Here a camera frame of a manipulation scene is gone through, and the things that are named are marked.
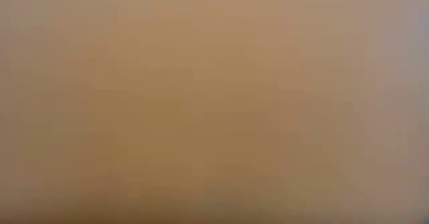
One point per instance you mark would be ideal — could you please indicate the yellow plastic bin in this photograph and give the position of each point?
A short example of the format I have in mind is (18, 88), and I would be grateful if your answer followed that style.
(201, 110)

